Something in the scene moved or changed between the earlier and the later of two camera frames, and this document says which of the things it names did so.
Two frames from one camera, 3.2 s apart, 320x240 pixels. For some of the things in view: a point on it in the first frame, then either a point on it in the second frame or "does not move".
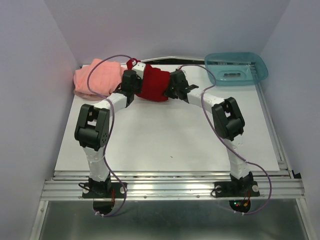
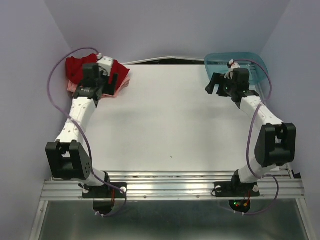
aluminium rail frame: (276, 184) does not move
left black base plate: (103, 190) does not move
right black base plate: (229, 189) does not move
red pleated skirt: (154, 82) -> (74, 67)
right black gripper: (168, 92) -> (217, 79)
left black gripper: (139, 81) -> (111, 86)
